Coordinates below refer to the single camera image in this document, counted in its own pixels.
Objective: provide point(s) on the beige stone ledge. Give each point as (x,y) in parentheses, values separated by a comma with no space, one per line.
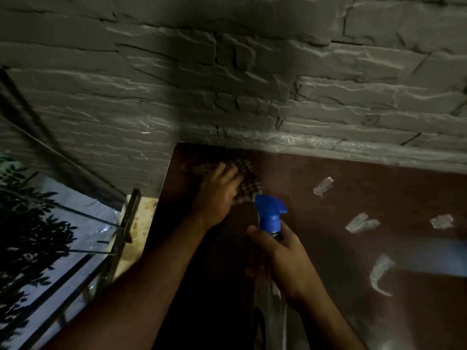
(137,233)

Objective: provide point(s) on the curved clear tape scrap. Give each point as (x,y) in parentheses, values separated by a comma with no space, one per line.
(379,275)

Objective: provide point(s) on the metal balcony railing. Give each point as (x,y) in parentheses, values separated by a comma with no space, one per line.
(109,244)

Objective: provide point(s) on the clear spray bottle blue nozzle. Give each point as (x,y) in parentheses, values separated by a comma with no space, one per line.
(269,215)

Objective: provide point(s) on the person's left forearm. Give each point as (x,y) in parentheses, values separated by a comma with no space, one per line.
(146,287)

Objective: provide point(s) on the squarish clear tape scrap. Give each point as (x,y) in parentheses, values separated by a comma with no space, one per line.
(442,221)

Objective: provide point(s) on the small clear tape scrap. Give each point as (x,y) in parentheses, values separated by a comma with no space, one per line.
(323,186)

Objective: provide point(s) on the person's left hand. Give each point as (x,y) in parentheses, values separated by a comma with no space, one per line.
(213,202)

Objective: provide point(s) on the person's right thumb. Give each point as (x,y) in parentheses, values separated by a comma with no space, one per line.
(258,235)

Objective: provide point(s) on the leafy green tree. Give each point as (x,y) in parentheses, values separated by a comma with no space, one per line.
(25,236)

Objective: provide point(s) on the person's left fingers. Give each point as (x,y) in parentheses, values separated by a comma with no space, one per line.
(226,175)

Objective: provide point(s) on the torn clear tape scrap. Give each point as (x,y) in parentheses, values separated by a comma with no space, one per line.
(361,223)

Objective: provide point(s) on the dark slanted metal bar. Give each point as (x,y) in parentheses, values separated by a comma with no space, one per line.
(43,138)

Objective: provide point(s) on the person's right hand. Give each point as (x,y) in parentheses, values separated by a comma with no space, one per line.
(290,266)

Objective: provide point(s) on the checked brown cleaning cloth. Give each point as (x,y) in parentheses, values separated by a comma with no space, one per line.
(251,180)

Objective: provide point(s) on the person's right forearm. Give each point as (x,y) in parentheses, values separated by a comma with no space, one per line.
(328,324)

